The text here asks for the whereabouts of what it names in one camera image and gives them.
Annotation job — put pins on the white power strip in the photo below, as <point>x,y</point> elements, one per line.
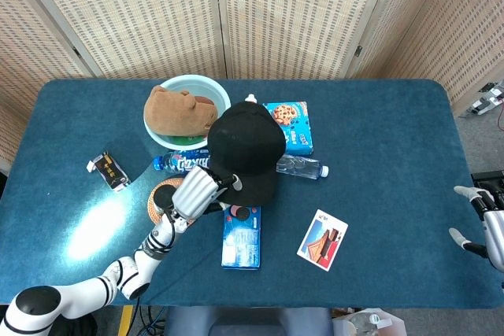
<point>486,100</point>

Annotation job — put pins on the picture card with red building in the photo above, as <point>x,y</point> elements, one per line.
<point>321,241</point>

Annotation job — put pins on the black baseball cap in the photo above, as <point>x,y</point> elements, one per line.
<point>246,147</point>

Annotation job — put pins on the light blue plastic basin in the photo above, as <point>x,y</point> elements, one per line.
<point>220,94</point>

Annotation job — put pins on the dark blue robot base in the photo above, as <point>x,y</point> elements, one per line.
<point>248,322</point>

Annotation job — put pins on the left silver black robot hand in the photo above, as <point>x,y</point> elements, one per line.
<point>193,194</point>

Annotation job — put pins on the green item in basin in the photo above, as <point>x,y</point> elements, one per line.
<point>185,140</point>

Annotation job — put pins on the woven folding screen panel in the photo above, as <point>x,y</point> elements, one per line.
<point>299,17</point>
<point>27,49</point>
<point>130,17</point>
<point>445,29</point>

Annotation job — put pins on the blue Oreo package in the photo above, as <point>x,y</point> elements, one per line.
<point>241,241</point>

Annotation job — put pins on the brown plush capybara toy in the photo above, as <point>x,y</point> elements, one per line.
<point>177,113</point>

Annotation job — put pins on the clear plastic container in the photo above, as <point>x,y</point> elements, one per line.
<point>370,322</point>

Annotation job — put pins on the clear plastic water bottle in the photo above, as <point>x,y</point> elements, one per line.
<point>303,167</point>

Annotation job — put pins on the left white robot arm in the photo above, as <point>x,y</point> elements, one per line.
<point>98,285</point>

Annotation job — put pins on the blue label drink bottle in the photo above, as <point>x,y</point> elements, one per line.
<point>179,162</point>

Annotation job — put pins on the black screen hinge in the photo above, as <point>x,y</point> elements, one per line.
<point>76,52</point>
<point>358,51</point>

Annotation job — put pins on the dark snack packet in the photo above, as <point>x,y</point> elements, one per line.
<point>109,168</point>

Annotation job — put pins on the blue chocolate chip cookie box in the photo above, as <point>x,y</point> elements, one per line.
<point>297,131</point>

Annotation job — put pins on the round woven orange coaster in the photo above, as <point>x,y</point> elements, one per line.
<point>155,186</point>

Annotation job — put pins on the blue felt table cover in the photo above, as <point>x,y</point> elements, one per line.
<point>393,155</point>

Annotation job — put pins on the glass jar with black lid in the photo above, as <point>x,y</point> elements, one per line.
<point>162,196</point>

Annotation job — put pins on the white mannequin head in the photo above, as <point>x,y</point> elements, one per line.
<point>250,98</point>

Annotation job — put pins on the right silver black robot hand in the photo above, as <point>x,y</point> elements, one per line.
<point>494,237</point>

